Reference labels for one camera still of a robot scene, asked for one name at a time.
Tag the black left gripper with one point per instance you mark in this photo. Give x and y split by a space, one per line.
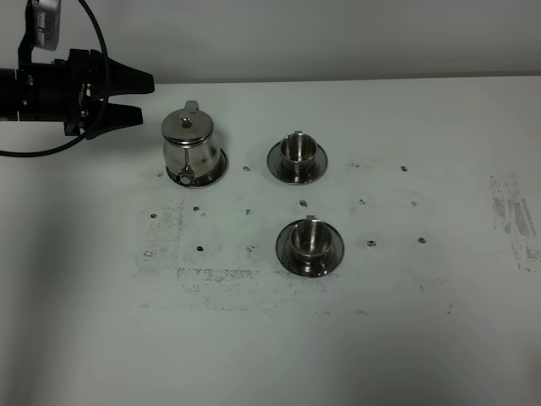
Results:
86 85

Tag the stainless steel teapot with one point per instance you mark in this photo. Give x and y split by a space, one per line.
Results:
191 147

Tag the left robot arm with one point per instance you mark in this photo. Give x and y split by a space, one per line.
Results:
35 92

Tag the teapot steel saucer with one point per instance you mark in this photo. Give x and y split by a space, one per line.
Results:
213 176

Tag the far stainless steel teacup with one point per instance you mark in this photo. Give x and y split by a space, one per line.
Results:
298 151

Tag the stainless steel teacup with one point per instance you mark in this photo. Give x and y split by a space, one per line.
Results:
311 239
298 151

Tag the near stainless steel teacup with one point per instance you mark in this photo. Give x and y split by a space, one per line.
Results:
311 239

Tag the far steel saucer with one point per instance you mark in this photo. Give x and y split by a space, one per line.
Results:
279 170

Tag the near steel saucer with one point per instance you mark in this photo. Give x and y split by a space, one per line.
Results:
310 268

